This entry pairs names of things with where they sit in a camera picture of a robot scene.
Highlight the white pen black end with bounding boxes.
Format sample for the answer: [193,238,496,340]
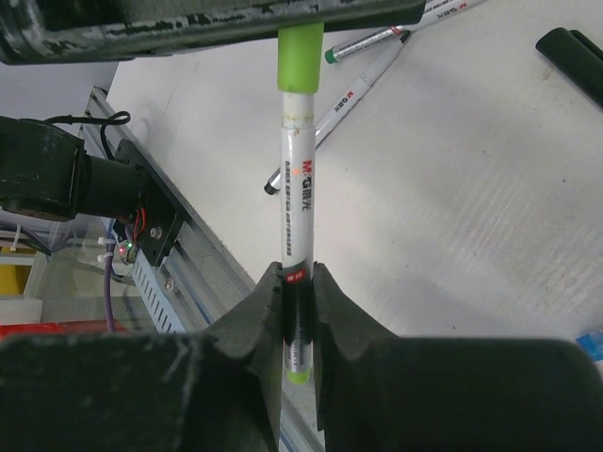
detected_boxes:
[264,29,411,201]

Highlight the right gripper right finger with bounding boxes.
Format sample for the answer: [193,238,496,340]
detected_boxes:
[314,264,602,451]

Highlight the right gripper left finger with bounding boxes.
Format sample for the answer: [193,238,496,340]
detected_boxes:
[1,263,283,451]

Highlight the white pen dark green end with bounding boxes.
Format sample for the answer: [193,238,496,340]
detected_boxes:
[324,25,406,64]

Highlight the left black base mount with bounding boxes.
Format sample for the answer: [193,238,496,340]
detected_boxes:
[115,138,184,267]

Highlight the aluminium mounting rail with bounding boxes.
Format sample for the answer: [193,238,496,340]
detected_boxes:
[84,87,326,452]

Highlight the black pen cap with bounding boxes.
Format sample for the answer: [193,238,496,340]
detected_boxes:
[535,27,602,107]

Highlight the white slotted cable duct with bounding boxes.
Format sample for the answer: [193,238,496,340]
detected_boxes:
[130,252,185,333]

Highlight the orange tip marker pen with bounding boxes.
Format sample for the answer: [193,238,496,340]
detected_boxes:
[406,0,486,32]

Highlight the light green pen cap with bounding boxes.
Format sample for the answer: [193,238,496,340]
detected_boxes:
[277,23,324,94]

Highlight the white pen light green end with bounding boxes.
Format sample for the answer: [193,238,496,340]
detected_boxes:
[280,92,316,384]

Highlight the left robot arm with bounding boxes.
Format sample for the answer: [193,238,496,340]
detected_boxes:
[1,1,424,221]

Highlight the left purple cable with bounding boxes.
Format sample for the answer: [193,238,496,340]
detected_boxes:
[101,251,119,333]

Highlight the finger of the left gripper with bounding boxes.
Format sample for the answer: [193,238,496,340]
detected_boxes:
[1,0,425,64]

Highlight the blue gel pen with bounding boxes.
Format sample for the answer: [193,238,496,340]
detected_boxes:
[576,329,603,362]

